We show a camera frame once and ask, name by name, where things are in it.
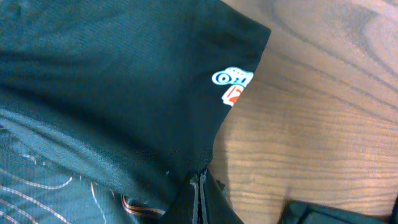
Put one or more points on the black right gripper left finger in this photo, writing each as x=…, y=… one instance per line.
x=185, y=208

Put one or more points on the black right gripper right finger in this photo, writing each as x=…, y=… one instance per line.
x=214, y=207

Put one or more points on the black printed cycling jersey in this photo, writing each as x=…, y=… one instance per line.
x=107, y=106

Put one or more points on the plain black shirt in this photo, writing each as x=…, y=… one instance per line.
x=298, y=212

